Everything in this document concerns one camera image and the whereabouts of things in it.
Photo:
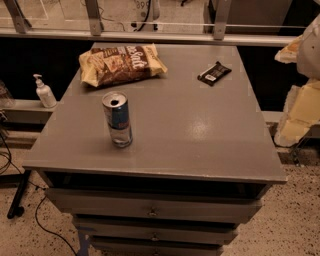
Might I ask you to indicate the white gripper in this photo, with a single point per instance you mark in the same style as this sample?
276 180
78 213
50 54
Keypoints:
310 53

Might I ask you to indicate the grey metal railing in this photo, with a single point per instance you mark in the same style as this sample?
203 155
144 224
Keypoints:
237 22

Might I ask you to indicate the black RXBAR chocolate bar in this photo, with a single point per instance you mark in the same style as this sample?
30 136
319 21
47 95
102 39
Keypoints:
213 74

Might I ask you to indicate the yellow brown chip bag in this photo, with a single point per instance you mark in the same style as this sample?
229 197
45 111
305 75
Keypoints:
121 64

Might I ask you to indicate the black stand leg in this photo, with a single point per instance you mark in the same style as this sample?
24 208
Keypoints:
16 210

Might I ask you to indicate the grey drawer cabinet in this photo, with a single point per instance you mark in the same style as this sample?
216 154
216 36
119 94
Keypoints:
200 160

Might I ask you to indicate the Red Bull can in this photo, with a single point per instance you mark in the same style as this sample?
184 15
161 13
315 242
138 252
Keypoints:
115 106

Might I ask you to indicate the white pump sanitizer bottle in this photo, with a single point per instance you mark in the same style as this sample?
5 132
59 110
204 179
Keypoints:
44 92

